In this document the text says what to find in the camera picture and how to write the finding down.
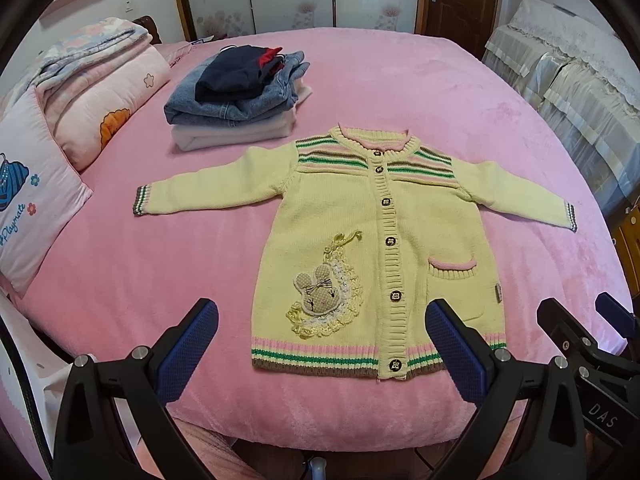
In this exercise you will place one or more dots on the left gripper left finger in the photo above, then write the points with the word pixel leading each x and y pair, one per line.
pixel 90 438

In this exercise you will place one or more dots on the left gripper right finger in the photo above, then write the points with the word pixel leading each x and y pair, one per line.
pixel 549 442

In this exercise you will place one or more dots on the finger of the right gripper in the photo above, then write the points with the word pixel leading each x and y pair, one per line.
pixel 623 321
pixel 567 333

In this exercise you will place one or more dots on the yellow knitted child cardigan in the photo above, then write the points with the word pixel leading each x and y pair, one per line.
pixel 371 227

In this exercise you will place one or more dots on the wooden drawer cabinet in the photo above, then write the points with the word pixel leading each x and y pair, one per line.
pixel 625 238

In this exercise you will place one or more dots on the pink plush bed blanket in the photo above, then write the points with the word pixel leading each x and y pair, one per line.
pixel 113 280

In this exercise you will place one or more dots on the cream lace covered furniture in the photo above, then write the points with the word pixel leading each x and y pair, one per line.
pixel 585 86

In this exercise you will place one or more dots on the pink cartoon pillow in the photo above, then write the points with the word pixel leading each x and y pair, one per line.
pixel 40 191

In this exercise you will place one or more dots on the folded pink floral quilt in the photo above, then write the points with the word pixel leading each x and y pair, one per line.
pixel 84 115

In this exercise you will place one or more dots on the brown wooden door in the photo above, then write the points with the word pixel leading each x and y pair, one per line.
pixel 468 23

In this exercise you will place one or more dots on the folded blue denim jeans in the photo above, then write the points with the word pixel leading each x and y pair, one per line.
pixel 278 96

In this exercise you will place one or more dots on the folded navy red garment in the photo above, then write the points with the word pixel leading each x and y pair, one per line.
pixel 238 73

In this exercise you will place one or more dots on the folded pastel floral blanket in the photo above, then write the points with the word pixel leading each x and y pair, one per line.
pixel 90 45

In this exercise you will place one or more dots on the dark wooden headboard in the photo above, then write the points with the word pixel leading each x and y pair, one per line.
pixel 149 24

